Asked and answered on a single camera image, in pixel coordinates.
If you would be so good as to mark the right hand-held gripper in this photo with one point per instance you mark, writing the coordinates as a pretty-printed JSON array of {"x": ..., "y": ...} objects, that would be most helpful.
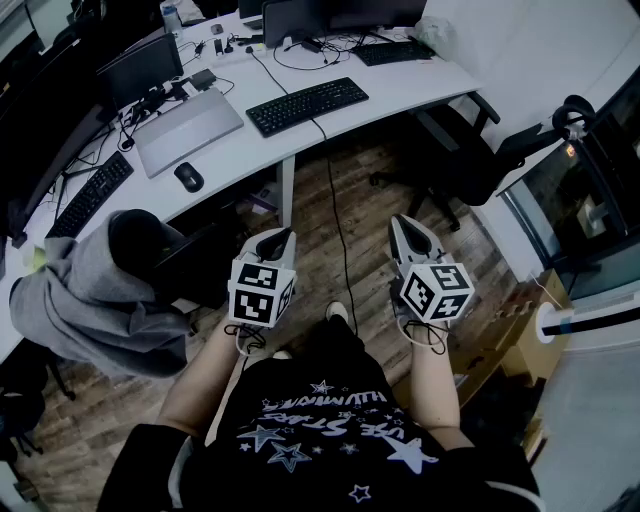
[{"x": 435, "y": 292}]

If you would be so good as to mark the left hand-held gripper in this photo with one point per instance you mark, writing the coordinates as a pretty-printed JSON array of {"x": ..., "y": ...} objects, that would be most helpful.
[{"x": 260, "y": 300}]

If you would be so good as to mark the black keyboard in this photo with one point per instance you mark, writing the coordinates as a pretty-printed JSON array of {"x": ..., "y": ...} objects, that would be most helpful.
[
  {"x": 306, "y": 106},
  {"x": 395, "y": 52},
  {"x": 92, "y": 195}
]

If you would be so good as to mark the person's left forearm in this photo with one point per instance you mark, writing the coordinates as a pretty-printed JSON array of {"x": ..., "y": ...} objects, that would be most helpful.
[{"x": 200, "y": 390}]

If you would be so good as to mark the person's right forearm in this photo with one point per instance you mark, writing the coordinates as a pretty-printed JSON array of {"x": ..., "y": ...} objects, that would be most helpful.
[{"x": 435, "y": 385}]

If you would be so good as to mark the person's white shoe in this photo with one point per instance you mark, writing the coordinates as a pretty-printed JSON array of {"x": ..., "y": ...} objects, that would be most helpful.
[{"x": 336, "y": 310}]

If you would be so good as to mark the person's black trousers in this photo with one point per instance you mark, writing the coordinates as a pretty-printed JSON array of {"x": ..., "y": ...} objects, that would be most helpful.
[{"x": 335, "y": 340}]

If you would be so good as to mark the purple box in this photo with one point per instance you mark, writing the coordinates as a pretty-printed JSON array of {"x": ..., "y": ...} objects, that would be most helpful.
[{"x": 264, "y": 200}]

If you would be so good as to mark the cardboard box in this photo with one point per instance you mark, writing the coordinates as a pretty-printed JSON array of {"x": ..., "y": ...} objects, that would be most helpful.
[{"x": 530, "y": 350}]

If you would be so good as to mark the black office chair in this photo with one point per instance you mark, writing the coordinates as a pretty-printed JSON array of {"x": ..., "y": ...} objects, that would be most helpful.
[
  {"x": 465, "y": 165},
  {"x": 150, "y": 250}
]

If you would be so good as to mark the black computer mouse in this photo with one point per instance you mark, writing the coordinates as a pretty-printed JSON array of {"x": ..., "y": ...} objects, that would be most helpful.
[{"x": 189, "y": 176}]

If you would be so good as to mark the white tube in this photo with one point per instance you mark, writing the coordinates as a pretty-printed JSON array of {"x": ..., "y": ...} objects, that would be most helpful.
[{"x": 590, "y": 317}]

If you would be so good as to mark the dark glass cabinet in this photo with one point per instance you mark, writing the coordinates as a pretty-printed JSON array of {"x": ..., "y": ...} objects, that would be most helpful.
[{"x": 565, "y": 200}]

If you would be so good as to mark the person's black star-print shirt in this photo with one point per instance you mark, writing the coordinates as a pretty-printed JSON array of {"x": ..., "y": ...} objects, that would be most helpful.
[{"x": 325, "y": 450}]

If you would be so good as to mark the grey hoodie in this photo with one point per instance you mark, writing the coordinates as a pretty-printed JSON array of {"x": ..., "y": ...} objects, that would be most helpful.
[{"x": 85, "y": 310}]

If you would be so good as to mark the silver laptop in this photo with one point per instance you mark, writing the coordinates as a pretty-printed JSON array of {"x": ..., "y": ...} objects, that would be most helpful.
[{"x": 185, "y": 132}]

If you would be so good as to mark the small white box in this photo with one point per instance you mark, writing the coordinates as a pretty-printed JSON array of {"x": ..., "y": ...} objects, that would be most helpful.
[{"x": 189, "y": 90}]

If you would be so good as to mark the black headphones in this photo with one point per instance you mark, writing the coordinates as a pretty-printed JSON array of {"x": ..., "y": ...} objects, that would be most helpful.
[{"x": 570, "y": 112}]

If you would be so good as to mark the yellow green packet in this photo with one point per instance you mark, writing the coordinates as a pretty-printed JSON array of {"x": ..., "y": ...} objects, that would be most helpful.
[{"x": 37, "y": 260}]

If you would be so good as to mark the black docking box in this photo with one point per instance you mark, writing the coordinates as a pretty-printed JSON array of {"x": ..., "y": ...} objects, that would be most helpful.
[{"x": 203, "y": 79}]

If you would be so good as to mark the black power adapter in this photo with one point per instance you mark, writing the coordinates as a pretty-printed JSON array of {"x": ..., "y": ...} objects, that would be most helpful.
[
  {"x": 219, "y": 46},
  {"x": 311, "y": 46}
]

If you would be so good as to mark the small black monitor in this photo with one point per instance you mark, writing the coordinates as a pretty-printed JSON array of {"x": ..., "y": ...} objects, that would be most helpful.
[{"x": 142, "y": 70}]

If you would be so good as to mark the clear plastic bag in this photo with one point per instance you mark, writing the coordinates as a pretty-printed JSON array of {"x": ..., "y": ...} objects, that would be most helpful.
[{"x": 435, "y": 32}]

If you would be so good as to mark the large curved black monitor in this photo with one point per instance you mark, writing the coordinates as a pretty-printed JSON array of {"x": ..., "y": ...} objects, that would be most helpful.
[{"x": 45, "y": 130}]

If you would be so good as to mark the small grey mouse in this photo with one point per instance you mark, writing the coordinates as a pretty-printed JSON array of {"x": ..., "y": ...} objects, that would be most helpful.
[{"x": 217, "y": 28}]

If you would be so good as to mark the clear water bottle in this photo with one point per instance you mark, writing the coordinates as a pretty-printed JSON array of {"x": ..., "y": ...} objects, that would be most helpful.
[{"x": 171, "y": 19}]

